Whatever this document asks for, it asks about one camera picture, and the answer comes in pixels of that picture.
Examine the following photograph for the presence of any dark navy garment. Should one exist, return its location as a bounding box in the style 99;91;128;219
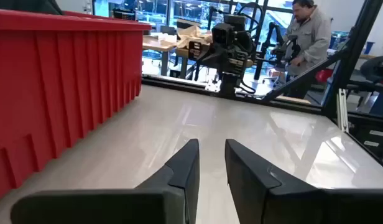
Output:
0;0;64;16

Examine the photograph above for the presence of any small red object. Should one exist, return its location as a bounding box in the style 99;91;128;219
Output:
315;68;335;84

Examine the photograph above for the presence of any white metal bracket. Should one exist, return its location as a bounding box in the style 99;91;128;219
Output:
336;88;350;134

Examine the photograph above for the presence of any crumpled brown paper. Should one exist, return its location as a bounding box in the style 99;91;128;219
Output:
175;25;213;50

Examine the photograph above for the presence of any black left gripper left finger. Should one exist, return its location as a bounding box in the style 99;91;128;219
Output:
10;138;201;224

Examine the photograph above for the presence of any person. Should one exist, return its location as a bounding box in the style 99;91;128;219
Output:
283;0;334;100

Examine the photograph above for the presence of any black electronic device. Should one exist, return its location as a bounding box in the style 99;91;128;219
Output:
112;8;137;21

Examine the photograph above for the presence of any red ribbed plastic bin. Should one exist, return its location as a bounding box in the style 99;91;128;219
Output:
0;8;152;208

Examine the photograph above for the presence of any black office chair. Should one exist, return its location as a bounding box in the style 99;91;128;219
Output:
346;55;383;94

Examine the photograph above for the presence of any light wooden table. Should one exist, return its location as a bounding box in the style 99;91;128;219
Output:
142;33;180;77

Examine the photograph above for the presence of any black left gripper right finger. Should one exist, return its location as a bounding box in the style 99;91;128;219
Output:
224;138;383;224

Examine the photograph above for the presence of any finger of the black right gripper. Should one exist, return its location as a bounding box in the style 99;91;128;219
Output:
188;39;218;63

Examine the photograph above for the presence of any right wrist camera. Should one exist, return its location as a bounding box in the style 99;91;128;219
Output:
211;22;238;46

